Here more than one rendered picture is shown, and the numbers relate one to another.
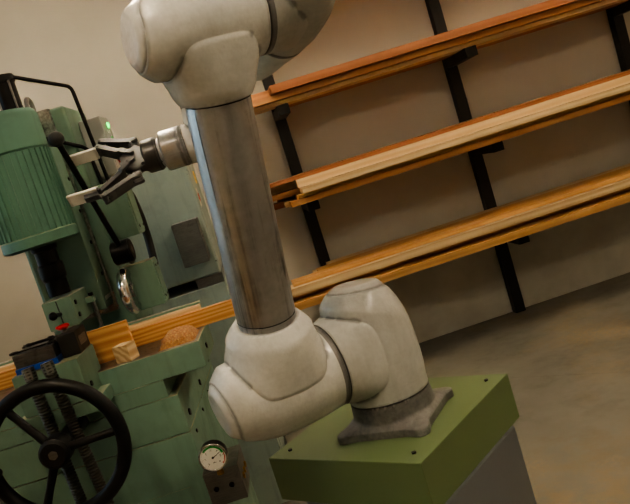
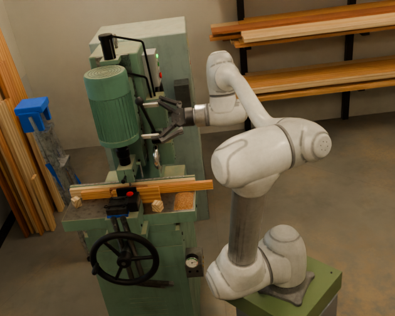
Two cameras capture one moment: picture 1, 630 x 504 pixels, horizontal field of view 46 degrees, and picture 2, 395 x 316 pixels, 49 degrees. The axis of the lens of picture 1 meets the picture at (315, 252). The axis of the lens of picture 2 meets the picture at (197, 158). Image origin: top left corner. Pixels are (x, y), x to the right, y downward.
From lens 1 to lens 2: 83 cm
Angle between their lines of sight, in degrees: 23
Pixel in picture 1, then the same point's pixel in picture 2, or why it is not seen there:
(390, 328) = (296, 261)
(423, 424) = (299, 301)
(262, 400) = (232, 291)
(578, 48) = not seen: outside the picture
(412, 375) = (300, 278)
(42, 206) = (125, 128)
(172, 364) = (180, 217)
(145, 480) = not seen: hidden behind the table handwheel
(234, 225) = (242, 234)
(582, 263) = (389, 99)
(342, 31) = not seen: outside the picture
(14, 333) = (63, 77)
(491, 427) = (328, 298)
